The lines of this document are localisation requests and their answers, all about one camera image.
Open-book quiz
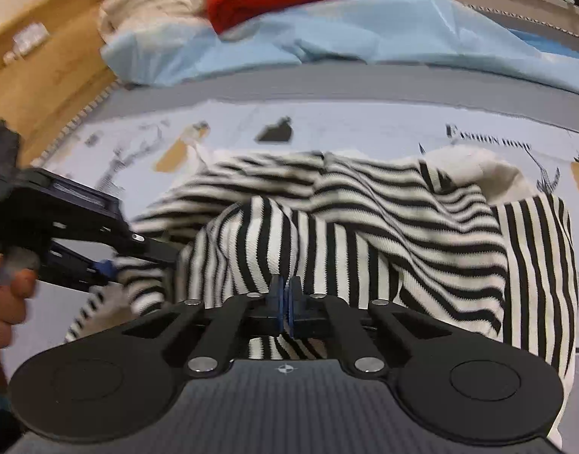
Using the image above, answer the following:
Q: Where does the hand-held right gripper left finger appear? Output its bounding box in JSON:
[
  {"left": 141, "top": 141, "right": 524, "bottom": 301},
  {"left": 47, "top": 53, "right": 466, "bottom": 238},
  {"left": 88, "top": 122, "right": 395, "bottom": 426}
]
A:
[{"left": 121, "top": 274, "right": 285, "bottom": 378}]

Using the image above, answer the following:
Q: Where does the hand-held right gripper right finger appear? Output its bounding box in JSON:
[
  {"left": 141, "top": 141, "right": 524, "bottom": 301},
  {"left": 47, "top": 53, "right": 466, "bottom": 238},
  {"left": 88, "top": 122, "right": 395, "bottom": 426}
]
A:
[{"left": 286, "top": 275, "right": 444, "bottom": 378}]

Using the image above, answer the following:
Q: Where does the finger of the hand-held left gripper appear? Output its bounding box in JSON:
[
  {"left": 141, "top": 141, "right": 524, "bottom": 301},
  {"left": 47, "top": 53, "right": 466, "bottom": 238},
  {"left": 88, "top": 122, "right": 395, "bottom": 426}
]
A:
[
  {"left": 129, "top": 232, "right": 182, "bottom": 266},
  {"left": 38, "top": 241, "right": 117, "bottom": 294}
]

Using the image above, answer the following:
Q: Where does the striped hooded shirt white vest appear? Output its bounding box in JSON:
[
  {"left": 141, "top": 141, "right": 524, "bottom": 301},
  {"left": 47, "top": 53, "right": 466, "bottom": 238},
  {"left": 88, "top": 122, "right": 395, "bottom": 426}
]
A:
[{"left": 65, "top": 144, "right": 579, "bottom": 384}]

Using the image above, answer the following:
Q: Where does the person's left hand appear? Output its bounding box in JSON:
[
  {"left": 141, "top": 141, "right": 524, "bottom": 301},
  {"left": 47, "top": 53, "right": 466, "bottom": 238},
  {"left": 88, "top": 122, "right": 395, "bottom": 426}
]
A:
[{"left": 0, "top": 250, "right": 40, "bottom": 375}]

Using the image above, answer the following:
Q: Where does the tissue pack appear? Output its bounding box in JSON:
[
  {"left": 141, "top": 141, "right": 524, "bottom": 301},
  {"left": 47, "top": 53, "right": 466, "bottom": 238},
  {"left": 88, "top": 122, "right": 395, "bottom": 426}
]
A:
[{"left": 3, "top": 23, "right": 51, "bottom": 64}]

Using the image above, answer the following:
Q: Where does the light blue sheet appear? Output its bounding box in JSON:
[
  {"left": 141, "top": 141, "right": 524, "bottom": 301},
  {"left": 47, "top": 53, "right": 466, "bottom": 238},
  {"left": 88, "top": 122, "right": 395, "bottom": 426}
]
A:
[{"left": 100, "top": 0, "right": 579, "bottom": 100}]

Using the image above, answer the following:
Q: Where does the wooden bed frame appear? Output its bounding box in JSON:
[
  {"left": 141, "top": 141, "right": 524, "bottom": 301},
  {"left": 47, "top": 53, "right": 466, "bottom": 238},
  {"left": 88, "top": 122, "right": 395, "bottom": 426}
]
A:
[{"left": 0, "top": 0, "right": 125, "bottom": 166}]

